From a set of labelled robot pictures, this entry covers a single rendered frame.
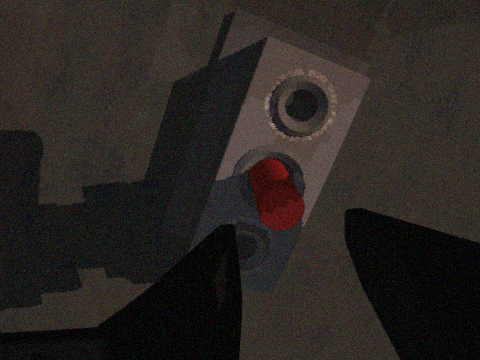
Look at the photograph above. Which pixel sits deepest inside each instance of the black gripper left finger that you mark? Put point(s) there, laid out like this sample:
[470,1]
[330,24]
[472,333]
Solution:
[193,312]

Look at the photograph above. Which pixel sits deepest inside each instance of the red peg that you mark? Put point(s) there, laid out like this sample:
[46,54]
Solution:
[278,201]

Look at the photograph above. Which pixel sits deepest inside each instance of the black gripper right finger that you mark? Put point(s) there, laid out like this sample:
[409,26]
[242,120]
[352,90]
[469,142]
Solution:
[424,285]

